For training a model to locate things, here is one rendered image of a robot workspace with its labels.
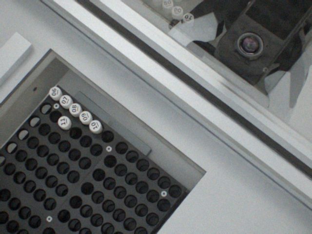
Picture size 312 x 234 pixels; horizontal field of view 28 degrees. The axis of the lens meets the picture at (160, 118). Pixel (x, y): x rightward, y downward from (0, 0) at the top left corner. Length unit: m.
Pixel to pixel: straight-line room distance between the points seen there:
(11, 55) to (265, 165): 0.27
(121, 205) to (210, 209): 0.10
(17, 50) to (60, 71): 0.11
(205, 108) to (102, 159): 0.14
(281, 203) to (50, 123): 0.25
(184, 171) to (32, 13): 0.24
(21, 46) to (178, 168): 0.22
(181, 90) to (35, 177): 0.19
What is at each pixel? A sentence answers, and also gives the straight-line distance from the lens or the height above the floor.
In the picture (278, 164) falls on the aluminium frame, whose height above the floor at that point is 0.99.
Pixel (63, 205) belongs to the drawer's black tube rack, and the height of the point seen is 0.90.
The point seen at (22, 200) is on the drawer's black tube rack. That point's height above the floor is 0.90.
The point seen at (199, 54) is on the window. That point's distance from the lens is 0.48.
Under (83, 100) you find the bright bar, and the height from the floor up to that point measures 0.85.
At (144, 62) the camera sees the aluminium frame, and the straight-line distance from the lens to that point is 0.57.
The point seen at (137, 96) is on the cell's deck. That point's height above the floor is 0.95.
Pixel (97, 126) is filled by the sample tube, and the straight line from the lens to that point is 0.64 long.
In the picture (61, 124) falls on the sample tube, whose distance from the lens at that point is 0.65.
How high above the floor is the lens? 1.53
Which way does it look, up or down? 75 degrees down
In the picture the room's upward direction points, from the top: 10 degrees counter-clockwise
